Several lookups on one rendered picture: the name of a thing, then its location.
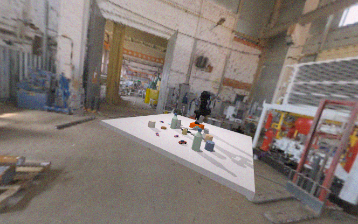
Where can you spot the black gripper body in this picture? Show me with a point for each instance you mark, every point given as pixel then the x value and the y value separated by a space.
pixel 200 109

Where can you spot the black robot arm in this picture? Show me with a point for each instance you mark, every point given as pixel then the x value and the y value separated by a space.
pixel 204 97

